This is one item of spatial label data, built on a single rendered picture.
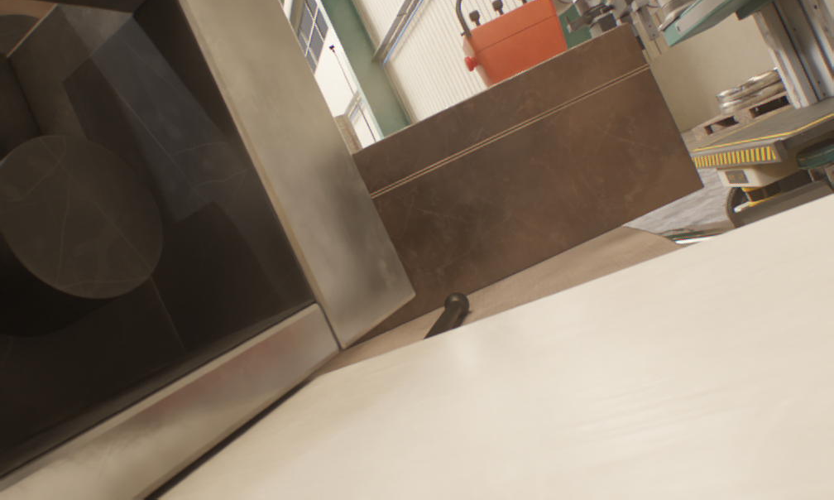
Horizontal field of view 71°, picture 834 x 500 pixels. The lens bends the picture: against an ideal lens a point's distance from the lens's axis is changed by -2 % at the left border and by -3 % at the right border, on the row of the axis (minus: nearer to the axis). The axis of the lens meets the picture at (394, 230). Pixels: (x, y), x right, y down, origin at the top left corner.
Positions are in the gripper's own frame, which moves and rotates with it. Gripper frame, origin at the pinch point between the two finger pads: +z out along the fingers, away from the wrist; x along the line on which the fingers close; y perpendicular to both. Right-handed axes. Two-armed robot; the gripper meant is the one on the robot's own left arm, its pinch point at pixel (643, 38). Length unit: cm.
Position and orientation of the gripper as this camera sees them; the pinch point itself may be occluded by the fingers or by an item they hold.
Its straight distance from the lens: 171.0
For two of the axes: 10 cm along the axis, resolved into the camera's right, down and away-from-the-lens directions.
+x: -1.4, 0.7, -9.9
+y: -9.0, 4.2, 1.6
